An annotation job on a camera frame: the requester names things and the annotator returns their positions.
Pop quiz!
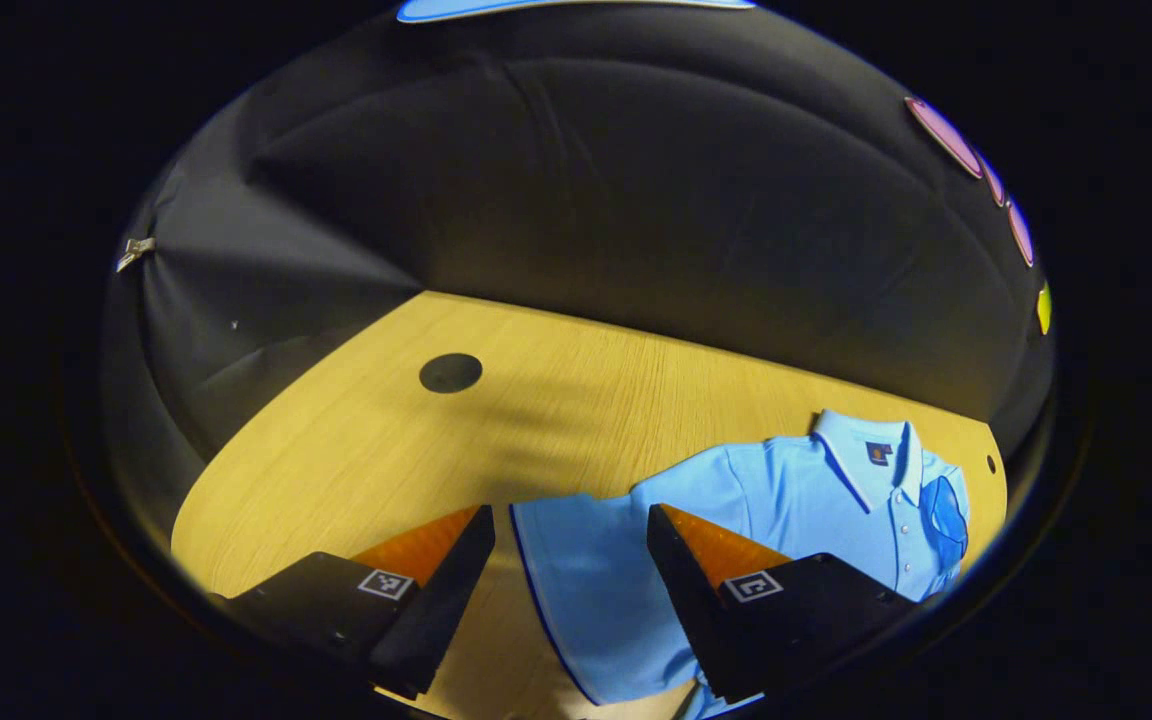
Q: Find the light blue T-shirt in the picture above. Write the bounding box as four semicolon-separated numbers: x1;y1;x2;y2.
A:
509;408;972;720

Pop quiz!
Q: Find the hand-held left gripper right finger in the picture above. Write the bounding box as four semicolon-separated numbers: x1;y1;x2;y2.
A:
646;505;922;706

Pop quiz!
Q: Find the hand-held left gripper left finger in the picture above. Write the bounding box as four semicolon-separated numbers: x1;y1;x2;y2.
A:
211;505;497;701

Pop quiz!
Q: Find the black backdrop cloth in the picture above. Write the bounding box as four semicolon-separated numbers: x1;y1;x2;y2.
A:
101;0;1057;501

